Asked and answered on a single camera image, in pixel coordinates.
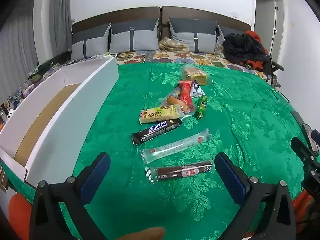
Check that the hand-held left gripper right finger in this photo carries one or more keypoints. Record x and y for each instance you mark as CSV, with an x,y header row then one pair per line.
x,y
231,177

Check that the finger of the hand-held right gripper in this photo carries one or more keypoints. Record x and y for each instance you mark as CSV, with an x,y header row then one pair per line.
x,y
300,146

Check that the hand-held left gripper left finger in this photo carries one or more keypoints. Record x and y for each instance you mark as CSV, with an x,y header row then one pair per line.
x,y
97,175

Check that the brown sausage packet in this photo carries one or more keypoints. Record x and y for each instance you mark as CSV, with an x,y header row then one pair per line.
x,y
182,170

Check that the white cardboard box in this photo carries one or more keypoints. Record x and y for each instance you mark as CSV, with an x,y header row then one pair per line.
x,y
75,120

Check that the clear packet with white stick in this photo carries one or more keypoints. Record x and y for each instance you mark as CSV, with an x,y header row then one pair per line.
x,y
175,146

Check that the black chocolate bar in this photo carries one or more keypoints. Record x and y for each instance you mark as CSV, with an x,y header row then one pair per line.
x,y
155,131

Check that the green snack bar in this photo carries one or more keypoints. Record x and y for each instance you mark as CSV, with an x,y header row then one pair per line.
x,y
201,107

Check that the yellow-green wafer packet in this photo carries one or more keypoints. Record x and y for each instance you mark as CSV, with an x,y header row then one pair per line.
x,y
160,113

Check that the white and blue snack packet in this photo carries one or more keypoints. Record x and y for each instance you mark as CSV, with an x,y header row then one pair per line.
x,y
198,90

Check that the clear packet with orange sausage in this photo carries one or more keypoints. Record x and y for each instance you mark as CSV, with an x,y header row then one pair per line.
x,y
175,101

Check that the red sausage packet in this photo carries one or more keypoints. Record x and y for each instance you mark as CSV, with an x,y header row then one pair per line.
x,y
186,93

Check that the clear bread loaf packet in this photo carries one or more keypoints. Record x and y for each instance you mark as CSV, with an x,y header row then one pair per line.
x,y
196,75

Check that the person's left hand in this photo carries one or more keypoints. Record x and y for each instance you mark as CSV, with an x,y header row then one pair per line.
x,y
147,233

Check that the black smartphone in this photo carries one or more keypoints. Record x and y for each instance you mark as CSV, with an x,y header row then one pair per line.
x,y
310,136

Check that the orange patterned cloth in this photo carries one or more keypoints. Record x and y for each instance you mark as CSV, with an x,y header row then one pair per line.
x,y
303,205

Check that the black tablet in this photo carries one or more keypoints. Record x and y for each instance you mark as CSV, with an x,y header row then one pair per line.
x,y
297,117

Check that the green patterned blanket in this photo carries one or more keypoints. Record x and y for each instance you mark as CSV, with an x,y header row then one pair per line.
x,y
250,130

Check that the clear-framed glasses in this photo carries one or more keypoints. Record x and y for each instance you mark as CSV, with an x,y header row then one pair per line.
x,y
275,93

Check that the black chair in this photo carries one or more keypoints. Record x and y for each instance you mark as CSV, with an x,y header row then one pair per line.
x,y
275,67

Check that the black jacket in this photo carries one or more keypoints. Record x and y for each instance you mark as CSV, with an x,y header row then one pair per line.
x,y
242,47

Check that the red-orange garment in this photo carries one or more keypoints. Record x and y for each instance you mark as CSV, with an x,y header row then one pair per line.
x,y
253,36

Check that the floral bedsheet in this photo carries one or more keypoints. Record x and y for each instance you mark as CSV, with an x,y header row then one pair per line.
x,y
212,58

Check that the grey two-tone pillow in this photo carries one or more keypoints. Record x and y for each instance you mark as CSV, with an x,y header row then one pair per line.
x,y
192,36
133,38
221,38
90,42

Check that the white door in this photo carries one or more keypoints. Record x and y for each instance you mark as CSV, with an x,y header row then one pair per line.
x,y
265,17

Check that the beige folded cloth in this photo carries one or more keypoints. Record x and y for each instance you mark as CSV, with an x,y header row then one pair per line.
x,y
172,45

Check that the brown headboard panel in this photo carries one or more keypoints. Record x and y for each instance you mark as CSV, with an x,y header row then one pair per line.
x,y
205,13
115,15

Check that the grey pleated curtain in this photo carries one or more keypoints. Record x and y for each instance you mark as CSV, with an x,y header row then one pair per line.
x,y
20,30

